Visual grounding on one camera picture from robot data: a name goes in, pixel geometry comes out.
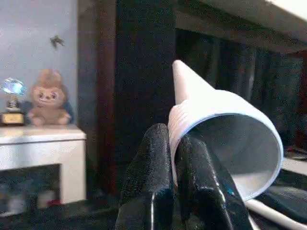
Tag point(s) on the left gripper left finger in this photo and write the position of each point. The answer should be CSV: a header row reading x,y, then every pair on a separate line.
x,y
148,187

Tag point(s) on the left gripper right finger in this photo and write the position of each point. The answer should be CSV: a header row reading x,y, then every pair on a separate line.
x,y
204,191

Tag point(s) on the white glass-door cabinet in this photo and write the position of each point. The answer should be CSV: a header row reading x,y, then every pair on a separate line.
x,y
38,148

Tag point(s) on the black backdrop cloth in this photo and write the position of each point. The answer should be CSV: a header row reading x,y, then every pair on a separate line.
x,y
144,62

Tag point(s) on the brown plush toy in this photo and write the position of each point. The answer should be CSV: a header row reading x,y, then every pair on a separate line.
x,y
48,98

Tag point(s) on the crystal trophy gold base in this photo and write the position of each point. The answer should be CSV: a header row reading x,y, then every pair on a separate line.
x,y
13,103

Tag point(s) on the dark brown wooden post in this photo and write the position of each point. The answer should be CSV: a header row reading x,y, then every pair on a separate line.
x,y
98,96

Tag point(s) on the small dark wall bird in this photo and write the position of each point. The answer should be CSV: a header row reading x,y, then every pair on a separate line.
x,y
57,41

